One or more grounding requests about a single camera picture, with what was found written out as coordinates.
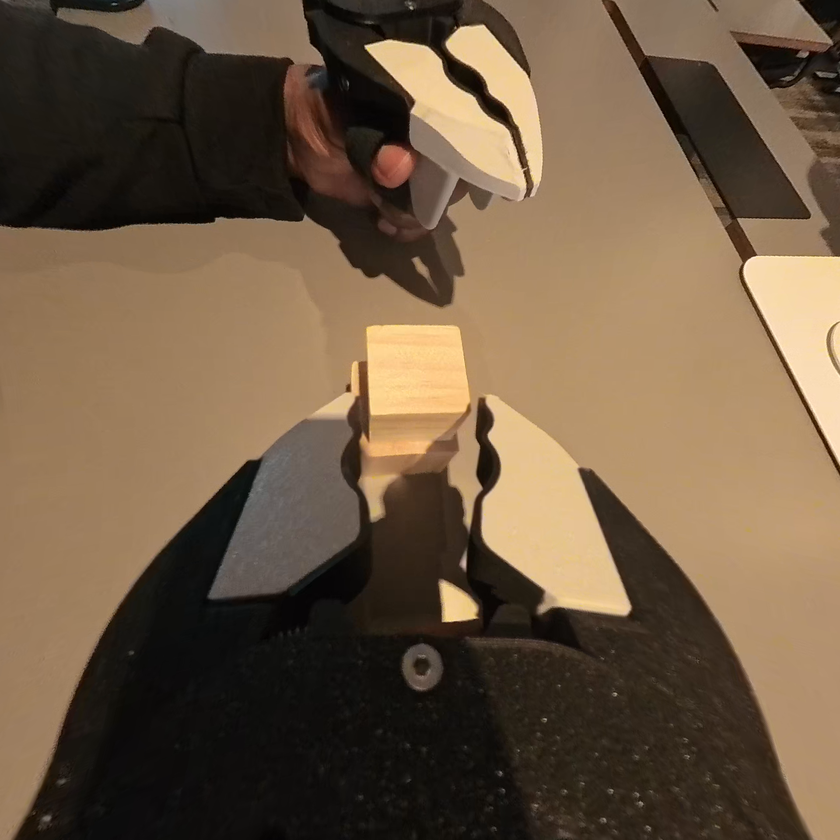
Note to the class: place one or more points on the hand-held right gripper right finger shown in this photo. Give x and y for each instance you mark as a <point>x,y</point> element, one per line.
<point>551,525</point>

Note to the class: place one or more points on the document stand with white base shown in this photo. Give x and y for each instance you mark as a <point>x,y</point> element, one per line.
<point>800,328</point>

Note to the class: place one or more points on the person's left forearm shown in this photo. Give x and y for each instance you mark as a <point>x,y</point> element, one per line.
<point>131,131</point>

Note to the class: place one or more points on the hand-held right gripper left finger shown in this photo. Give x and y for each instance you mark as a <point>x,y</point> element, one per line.
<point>289,525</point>

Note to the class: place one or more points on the person's left hand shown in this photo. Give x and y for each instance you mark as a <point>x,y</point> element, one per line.
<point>315,144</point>

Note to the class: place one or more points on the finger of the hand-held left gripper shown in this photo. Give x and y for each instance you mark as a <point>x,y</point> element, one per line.
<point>446,118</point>
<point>505,79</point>

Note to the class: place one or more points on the large plain wooden cube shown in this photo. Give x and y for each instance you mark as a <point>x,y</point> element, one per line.
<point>407,456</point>

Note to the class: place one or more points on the medium plain wooden cube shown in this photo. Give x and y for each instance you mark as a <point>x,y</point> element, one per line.
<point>417,374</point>

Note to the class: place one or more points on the black desk mat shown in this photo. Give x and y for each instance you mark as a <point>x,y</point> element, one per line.
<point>722,131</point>

